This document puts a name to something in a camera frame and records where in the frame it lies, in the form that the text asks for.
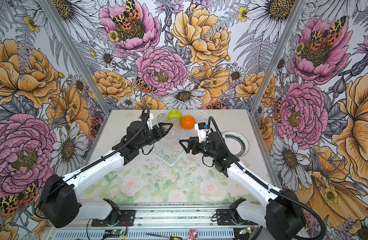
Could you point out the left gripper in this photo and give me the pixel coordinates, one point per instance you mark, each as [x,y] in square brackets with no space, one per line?
[164,132]

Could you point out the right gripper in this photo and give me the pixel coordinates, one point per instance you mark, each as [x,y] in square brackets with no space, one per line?
[193,141]

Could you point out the white wire dish rack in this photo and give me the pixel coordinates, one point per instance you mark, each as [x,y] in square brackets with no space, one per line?
[168,148]

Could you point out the green red rimmed plate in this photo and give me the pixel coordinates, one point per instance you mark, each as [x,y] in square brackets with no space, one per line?
[236,143]

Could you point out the clear glass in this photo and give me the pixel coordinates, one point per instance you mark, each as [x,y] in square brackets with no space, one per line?
[175,122]
[162,118]
[184,134]

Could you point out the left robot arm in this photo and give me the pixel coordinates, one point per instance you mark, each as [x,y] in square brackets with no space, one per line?
[59,199]

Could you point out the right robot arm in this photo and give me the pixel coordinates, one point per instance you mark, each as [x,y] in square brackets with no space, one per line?
[278,211]

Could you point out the orange bowl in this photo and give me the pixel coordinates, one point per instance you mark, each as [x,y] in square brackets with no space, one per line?
[187,122]

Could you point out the lime green bowl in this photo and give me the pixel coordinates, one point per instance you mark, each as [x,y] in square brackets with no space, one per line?
[174,114]

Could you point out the pink white small object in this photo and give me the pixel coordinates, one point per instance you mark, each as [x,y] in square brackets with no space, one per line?
[193,235]

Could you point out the green circuit board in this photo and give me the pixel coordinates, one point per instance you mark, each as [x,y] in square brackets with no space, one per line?
[113,233]

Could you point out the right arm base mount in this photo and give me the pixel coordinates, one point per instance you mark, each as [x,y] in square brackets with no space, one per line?
[226,217]

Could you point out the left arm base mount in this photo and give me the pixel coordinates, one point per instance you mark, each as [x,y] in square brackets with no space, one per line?
[121,218]

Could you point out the yellow handled screwdriver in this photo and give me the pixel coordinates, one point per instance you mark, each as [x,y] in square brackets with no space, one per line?
[162,236]

